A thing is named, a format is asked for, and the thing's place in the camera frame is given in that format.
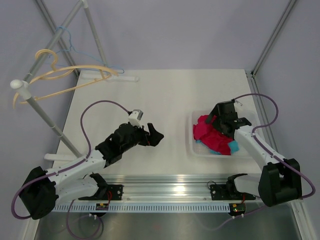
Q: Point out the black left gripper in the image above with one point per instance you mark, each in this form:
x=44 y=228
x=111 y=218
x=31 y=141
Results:
x=152 y=138

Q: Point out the white slotted cable duct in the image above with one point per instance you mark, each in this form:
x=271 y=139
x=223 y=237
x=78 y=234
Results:
x=117 y=207

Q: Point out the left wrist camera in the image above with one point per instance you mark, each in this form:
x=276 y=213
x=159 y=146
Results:
x=135 y=117

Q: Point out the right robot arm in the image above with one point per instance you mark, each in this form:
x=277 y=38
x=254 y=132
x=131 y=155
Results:
x=280 y=178

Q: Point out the blue wire hanger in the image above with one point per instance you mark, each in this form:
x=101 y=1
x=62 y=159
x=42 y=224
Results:
x=71 y=48

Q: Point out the red t shirt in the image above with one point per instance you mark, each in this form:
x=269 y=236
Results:
x=215 y=141

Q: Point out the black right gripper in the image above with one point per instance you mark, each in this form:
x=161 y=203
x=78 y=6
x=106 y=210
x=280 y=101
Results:
x=215 y=111

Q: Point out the aluminium rail base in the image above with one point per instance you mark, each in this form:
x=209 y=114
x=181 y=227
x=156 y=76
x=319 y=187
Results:
x=161 y=188

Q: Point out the teal t shirt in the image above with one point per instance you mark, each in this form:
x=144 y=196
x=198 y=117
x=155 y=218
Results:
x=232 y=147

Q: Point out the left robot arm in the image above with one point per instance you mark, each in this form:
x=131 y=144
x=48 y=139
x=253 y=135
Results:
x=42 y=189

